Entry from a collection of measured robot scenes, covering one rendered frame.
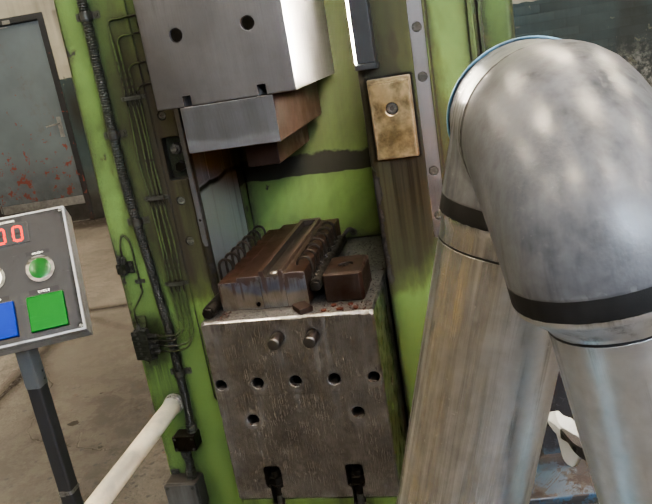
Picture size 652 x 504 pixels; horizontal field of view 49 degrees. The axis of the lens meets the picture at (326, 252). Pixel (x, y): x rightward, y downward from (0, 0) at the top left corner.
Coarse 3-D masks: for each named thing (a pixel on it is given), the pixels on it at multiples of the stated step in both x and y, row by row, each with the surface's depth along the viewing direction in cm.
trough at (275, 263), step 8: (304, 224) 192; (296, 232) 184; (304, 232) 185; (288, 240) 176; (296, 240) 179; (288, 248) 173; (280, 256) 168; (272, 264) 161; (280, 264) 162; (264, 272) 155
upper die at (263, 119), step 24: (264, 96) 142; (288, 96) 153; (312, 96) 175; (192, 120) 147; (216, 120) 146; (240, 120) 145; (264, 120) 144; (288, 120) 152; (192, 144) 148; (216, 144) 147; (240, 144) 146
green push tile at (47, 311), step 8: (32, 296) 149; (40, 296) 149; (48, 296) 149; (56, 296) 149; (64, 296) 151; (32, 304) 148; (40, 304) 149; (48, 304) 149; (56, 304) 149; (64, 304) 149; (32, 312) 148; (40, 312) 148; (48, 312) 148; (56, 312) 149; (64, 312) 149; (32, 320) 148; (40, 320) 148; (48, 320) 148; (56, 320) 148; (64, 320) 148; (32, 328) 147; (40, 328) 147; (48, 328) 148
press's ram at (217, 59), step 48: (144, 0) 141; (192, 0) 139; (240, 0) 137; (288, 0) 141; (144, 48) 144; (192, 48) 142; (240, 48) 140; (288, 48) 138; (192, 96) 145; (240, 96) 143
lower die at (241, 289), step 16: (288, 224) 195; (320, 224) 188; (336, 224) 188; (272, 240) 181; (304, 240) 174; (256, 256) 170; (272, 256) 164; (288, 256) 162; (240, 272) 163; (256, 272) 157; (288, 272) 153; (304, 272) 153; (224, 288) 157; (240, 288) 157; (256, 288) 156; (272, 288) 155; (288, 288) 154; (304, 288) 154; (224, 304) 159; (240, 304) 158; (272, 304) 156; (288, 304) 156
